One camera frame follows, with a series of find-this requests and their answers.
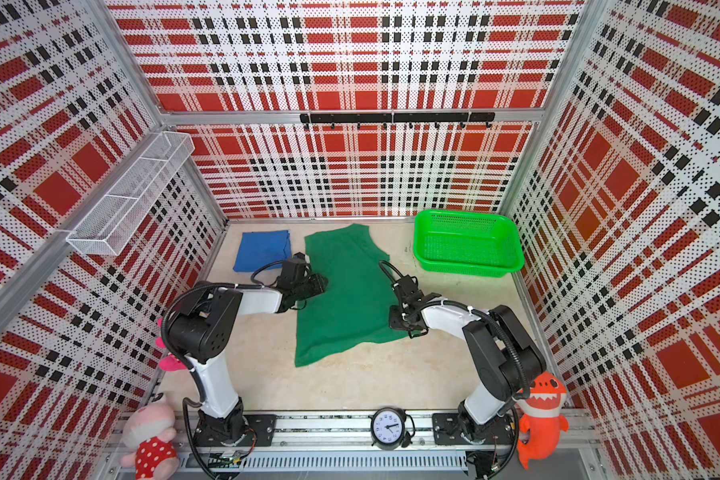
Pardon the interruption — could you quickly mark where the green tank top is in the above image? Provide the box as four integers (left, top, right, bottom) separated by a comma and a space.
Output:
294, 224, 406, 367

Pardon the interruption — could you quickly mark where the blue tank top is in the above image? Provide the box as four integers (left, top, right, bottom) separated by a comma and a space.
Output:
233, 230, 292, 273

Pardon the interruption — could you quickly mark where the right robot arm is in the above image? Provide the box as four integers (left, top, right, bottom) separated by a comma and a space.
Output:
389, 275, 547, 444

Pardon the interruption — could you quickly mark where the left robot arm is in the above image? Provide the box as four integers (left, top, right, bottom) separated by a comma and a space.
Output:
161, 253, 328, 447

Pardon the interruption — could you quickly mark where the green plastic basket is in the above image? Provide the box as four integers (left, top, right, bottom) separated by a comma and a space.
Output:
413, 210, 525, 278

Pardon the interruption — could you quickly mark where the small black analog clock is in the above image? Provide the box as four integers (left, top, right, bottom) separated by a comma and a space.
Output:
370, 407, 414, 450

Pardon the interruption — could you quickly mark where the pink plush with yellow glasses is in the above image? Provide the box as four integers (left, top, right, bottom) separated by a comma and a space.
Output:
155, 335, 187, 372

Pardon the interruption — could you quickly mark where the red shark plush toy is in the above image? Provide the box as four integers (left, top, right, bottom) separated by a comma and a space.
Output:
517, 372, 569, 470

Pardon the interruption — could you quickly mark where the pink plush with strawberry dress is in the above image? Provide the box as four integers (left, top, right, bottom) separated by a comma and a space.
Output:
120, 395, 180, 479

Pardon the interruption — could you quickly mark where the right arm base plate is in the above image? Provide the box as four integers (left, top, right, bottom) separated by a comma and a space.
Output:
432, 412, 516, 446

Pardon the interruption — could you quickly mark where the aluminium front rail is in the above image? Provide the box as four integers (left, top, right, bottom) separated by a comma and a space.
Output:
175, 409, 610, 479

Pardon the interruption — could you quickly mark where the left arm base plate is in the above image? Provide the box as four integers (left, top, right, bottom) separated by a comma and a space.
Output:
192, 411, 276, 448

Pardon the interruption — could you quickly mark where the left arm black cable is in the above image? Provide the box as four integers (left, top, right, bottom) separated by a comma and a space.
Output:
159, 259, 295, 480

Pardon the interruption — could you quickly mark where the black hook rail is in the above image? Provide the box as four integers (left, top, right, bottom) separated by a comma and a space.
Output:
299, 111, 496, 128

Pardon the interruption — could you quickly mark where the white wire mesh shelf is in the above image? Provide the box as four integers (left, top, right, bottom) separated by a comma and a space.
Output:
66, 131, 194, 256

